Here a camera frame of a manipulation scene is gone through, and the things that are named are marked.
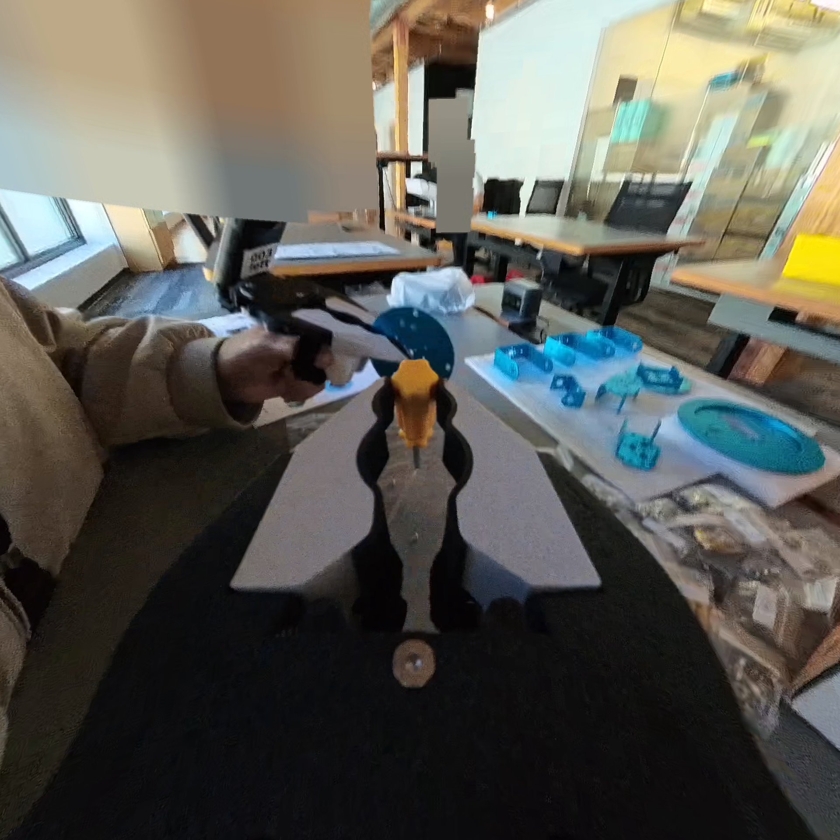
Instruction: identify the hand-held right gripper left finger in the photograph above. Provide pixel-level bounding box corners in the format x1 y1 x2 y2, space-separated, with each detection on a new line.
230 379 395 592

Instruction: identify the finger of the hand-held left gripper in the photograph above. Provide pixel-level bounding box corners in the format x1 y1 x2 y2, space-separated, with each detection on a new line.
325 297 378 324
295 307 410 363

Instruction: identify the black office chair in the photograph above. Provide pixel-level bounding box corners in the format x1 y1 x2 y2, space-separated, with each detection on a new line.
602 176 694 237

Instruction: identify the pile of clear hardware packets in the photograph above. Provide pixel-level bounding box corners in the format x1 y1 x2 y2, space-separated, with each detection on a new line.
576 471 840 744

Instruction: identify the person's beige jacket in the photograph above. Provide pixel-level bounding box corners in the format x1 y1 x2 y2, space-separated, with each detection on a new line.
0 276 109 756

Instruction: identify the teal round metal plate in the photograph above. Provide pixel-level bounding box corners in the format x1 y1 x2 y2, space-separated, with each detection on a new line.
371 307 455 380

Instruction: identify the black computer monitor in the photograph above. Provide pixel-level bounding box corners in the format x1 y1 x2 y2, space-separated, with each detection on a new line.
525 178 567 217

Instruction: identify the person's left forearm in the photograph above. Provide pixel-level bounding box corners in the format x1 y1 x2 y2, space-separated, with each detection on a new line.
39 308 263 454

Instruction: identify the blue round metal ring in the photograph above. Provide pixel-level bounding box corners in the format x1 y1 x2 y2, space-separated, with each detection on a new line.
676 397 828 476

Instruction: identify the white plastic bag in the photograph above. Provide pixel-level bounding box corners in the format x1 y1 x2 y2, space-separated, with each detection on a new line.
390 266 475 317

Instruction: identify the white printed instruction sheet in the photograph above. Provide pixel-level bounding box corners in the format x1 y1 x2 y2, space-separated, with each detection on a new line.
197 314 383 422

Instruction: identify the orange handled screwdriver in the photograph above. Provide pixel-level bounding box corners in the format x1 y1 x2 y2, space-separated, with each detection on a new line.
390 359 439 469

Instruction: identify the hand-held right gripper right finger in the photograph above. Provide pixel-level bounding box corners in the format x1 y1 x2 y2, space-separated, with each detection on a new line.
433 379 603 593

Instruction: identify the person's left hand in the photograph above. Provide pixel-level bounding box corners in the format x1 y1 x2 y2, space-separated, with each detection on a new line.
217 327 330 405

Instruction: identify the yellow box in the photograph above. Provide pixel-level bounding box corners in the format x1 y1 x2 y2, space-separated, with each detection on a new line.
783 233 840 281

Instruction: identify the white foam sheet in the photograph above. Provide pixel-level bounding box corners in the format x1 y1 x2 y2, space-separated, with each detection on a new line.
465 328 840 511

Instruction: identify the cluster of blue brackets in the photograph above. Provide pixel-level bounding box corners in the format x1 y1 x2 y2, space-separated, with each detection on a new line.
493 326 694 473

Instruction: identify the black device green display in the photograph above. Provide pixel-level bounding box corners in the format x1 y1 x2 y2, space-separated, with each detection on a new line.
500 277 546 330

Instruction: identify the large window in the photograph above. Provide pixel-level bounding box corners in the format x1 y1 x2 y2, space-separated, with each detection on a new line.
0 190 88 271

